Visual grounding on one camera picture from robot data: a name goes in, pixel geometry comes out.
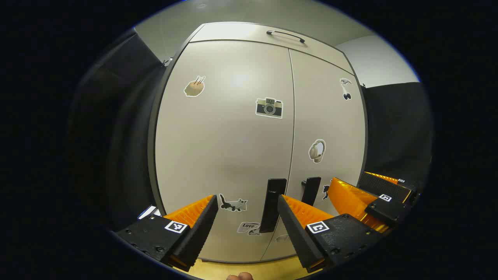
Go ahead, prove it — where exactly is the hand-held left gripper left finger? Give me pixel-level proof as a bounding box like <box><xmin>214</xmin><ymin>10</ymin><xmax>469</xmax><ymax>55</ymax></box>
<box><xmin>116</xmin><ymin>194</ymin><xmax>219</xmax><ymax>272</ymax></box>

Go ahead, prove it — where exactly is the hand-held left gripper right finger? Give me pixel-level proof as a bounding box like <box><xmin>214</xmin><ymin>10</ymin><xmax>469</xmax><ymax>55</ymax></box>
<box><xmin>277</xmin><ymin>194</ymin><xmax>384</xmax><ymax>273</ymax></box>

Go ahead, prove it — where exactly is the black door handle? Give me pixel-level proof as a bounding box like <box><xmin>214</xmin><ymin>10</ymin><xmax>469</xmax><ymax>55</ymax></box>
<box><xmin>260</xmin><ymin>178</ymin><xmax>288</xmax><ymax>234</ymax></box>
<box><xmin>302</xmin><ymin>177</ymin><xmax>322</xmax><ymax>207</ymax></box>

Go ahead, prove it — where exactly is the beige cabinet door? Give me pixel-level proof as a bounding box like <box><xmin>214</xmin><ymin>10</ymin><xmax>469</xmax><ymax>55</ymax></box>
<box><xmin>261</xmin><ymin>49</ymin><xmax>368</xmax><ymax>261</ymax></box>
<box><xmin>155</xmin><ymin>40</ymin><xmax>295</xmax><ymax>263</ymax></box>

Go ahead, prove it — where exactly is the double-door shoe cabinet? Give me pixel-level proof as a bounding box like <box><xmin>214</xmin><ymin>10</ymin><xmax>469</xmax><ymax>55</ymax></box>
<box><xmin>148</xmin><ymin>21</ymin><xmax>369</xmax><ymax>264</ymax></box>

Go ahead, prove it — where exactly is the beige cabinet drawer front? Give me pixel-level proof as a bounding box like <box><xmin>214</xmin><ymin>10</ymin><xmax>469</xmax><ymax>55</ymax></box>
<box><xmin>189</xmin><ymin>22</ymin><xmax>355</xmax><ymax>76</ymax></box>

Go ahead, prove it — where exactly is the black backdrop cloth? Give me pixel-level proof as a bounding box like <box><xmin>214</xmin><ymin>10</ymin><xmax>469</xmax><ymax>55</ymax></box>
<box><xmin>68</xmin><ymin>33</ymin><xmax>168</xmax><ymax>234</ymax></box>
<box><xmin>360</xmin><ymin>82</ymin><xmax>433</xmax><ymax>189</ymax></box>

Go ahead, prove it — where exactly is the black drawer handle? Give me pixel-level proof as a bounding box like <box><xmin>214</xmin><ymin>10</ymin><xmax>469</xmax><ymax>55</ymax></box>
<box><xmin>266</xmin><ymin>30</ymin><xmax>306</xmax><ymax>44</ymax></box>

